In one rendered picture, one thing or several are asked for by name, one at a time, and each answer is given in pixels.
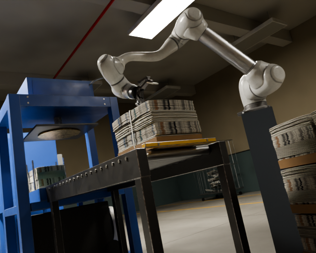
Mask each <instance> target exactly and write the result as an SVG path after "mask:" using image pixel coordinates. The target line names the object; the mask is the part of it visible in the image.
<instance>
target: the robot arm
mask: <svg viewBox="0 0 316 253"><path fill-rule="evenodd" d="M189 39H191V40H194V41H197V40H198V41H200V42H201V43H202V44H204V45H205V46H207V47H208V48H209V49H211V50H212V51H213V52H215V53H216V54H218V55H219V56H220V57H222V58H223V59H224V60H226V61H227V62H229V63H230V64H231V65H233V66H234V67H235V68H237V69H238V70H240V71H241V72H242V73H244V74H245V75H243V76H242V77H241V79H240V81H239V92H240V97H241V100H242V103H243V106H244V110H243V111H241V112H239V113H237V115H238V116H241V114H244V113H248V112H251V111H255V110H259V109H263V108H267V107H270V105H268V104H267V102H266V97H267V96H268V95H270V94H271V93H273V92H275V91H276V90H278V88H279V87H280V86H281V85H282V83H283V81H284V79H285V71H284V69H283V68H282V67H281V66H279V65H276V64H269V63H266V62H263V61H254V60H253V59H251V58H250V57H249V56H247V55H246V54H245V53H243V52H242V51H240V50H239V49H238V48H236V47H235V46H234V45H232V44H231V43H229V42H228V41H227V40H225V39H224V38H223V37H221V36H220V35H219V34H217V33H216V32H214V31H213V30H212V29H210V28H209V27H208V24H207V22H206V21H205V20H204V18H203V14H202V12H201V11H200V10H199V9H198V8H196V7H190V8H187V9H186V10H184V11H183V12H182V13H181V15H180V16H179V18H178V20H177V22H176V25H175V27H174V29H173V31H172V34H171V35H170V36H169V37H168V38H167V40H166V41H165V42H164V44H163V45H162V47H161V48H160V49H159V50H158V51H155V52H128V53H124V54H122V55H120V56H119V57H112V56H110V55H108V54H104V55H102V56H100V57H99V59H98V62H97V65H98V68H99V70H100V72H101V74H102V76H103V77H104V79H105V80H106V81H107V82H108V83H109V84H110V86H111V89H112V92H113V94H114V95H116V96H117V97H119V98H123V99H136V100H137V103H135V105H137V106H139V105H140V104H142V103H144V102H145V101H144V97H143V94H144V90H145V88H146V87H147V86H148V84H157V85H158V83H154V82H153V80H150V76H146V77H144V78H143V79H142V80H140V81H138V82H137V83H138V86H137V85H135V84H131V83H130V82H129V81H128V80H127V79H126V78H125V77H124V75H123V72H124V70H125V65H126V63H128V62H130V61H146V62H155V61H159V60H162V59H164V58H166V57H167V56H169V55H170V54H172V53H173V52H175V51H177V50H178V49H179V48H181V47H182V46H183V45H184V44H185V43H186V42H187V41H188V40H189ZM141 85H142V86H141Z"/></svg>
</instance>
